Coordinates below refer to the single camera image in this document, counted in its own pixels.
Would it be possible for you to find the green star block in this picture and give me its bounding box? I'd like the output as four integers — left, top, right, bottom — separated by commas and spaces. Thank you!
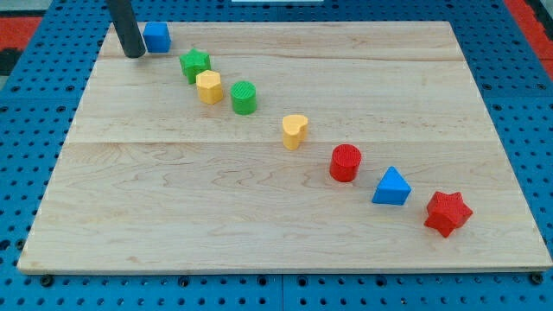
179, 48, 211, 85

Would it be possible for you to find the red star block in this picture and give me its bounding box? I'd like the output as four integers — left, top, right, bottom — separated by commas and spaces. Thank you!
424, 191, 474, 238

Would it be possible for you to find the yellow heart block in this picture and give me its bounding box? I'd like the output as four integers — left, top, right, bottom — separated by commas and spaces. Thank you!
282, 114, 308, 150

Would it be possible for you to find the light wooden board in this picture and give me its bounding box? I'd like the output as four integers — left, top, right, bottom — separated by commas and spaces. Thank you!
17, 22, 552, 276

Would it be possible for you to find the red cylinder block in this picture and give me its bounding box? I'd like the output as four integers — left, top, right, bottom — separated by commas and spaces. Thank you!
329, 143, 362, 182

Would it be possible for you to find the green cylinder block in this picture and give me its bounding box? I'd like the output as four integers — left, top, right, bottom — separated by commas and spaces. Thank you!
231, 80, 257, 115

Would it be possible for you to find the yellow hexagon block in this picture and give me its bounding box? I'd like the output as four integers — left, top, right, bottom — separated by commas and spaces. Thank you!
196, 70, 224, 105

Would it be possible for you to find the blue triangle block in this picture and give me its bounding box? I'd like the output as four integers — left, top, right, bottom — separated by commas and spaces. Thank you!
372, 166, 411, 206

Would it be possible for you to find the blue cube block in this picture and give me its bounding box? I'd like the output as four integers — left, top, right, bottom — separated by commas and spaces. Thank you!
143, 22, 171, 53

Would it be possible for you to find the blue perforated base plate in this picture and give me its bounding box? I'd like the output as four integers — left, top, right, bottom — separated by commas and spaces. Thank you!
1, 1, 552, 310

